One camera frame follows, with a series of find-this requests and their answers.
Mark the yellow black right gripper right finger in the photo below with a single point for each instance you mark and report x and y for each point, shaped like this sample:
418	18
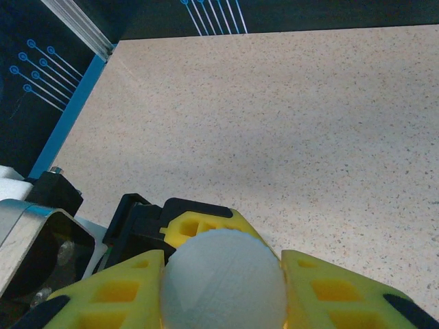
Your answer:
336	291

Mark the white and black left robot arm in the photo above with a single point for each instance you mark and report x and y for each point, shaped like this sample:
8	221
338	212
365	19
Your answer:
12	185

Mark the aluminium frame post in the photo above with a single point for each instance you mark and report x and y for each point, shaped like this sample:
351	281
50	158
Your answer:
82	25

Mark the blue table edge trim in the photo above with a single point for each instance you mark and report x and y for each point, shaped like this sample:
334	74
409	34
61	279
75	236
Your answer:
68	113

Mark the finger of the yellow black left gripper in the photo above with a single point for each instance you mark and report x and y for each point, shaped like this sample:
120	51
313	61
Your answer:
192	224

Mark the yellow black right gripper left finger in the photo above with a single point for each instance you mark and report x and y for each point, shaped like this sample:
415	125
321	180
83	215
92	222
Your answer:
116	291

